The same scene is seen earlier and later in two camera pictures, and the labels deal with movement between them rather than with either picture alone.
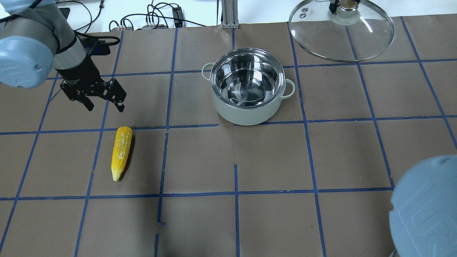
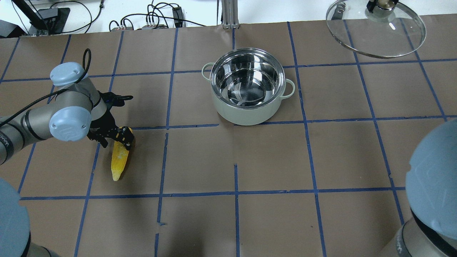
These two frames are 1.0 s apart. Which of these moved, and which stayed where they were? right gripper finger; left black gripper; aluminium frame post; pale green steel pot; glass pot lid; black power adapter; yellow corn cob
Moved: left black gripper; glass pot lid; right gripper finger
Stayed: yellow corn cob; pale green steel pot; aluminium frame post; black power adapter
